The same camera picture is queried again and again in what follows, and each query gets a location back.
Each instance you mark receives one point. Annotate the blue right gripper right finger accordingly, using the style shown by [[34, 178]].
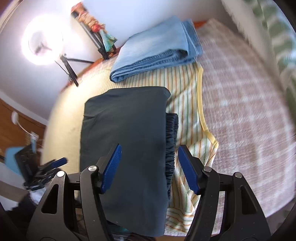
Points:
[[192, 168]]

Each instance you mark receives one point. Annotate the folded tripod with floral cloth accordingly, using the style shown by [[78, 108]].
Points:
[[96, 31]]

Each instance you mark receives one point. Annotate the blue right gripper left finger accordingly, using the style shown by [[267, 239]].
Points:
[[108, 166]]

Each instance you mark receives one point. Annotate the white wall plug with cable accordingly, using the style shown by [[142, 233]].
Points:
[[15, 120]]

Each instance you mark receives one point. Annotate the black tripod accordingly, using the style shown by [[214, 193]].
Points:
[[69, 70]]

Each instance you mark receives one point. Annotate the green white patterned pillow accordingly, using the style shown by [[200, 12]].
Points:
[[268, 31]]

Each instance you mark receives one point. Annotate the dark green pants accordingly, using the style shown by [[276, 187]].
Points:
[[136, 119]]

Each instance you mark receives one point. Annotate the ring light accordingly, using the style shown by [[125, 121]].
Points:
[[42, 44]]

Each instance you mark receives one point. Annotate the folded blue jeans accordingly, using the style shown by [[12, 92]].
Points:
[[170, 43]]

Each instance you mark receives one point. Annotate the yellow striped cloth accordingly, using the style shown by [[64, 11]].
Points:
[[62, 135]]

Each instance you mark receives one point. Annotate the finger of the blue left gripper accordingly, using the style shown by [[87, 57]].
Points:
[[57, 163]]

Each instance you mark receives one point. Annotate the pink checked blanket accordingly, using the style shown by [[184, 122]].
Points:
[[244, 109]]

